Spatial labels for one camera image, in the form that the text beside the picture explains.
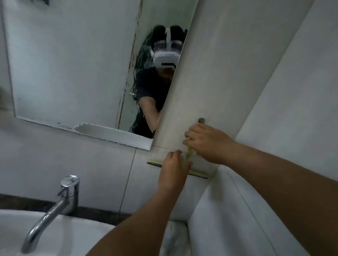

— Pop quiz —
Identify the person's left hand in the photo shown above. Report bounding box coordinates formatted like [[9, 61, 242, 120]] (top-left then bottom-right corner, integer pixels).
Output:
[[157, 149, 193, 194]]

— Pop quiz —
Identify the frameless wall mirror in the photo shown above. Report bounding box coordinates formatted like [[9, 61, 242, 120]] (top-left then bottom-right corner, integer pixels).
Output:
[[1, 0, 199, 151]]

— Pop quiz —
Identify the person's right hand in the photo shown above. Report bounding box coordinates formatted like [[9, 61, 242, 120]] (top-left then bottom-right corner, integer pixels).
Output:
[[182, 123, 236, 166]]

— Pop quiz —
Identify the person's left forearm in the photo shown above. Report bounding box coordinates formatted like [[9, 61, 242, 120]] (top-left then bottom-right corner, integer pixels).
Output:
[[86, 184, 185, 256]]

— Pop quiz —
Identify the white sink basin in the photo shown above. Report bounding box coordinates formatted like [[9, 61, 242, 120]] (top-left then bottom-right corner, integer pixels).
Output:
[[0, 210, 117, 256]]

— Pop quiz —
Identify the chrome faucet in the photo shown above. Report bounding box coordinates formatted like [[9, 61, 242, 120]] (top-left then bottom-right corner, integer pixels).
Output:
[[21, 175, 80, 254]]

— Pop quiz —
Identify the person's right forearm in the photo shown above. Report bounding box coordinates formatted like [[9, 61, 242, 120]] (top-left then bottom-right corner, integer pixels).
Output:
[[224, 142, 338, 256]]

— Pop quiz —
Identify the yellow squeegee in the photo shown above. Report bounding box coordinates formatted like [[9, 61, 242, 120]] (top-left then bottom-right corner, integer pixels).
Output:
[[147, 147, 209, 180]]

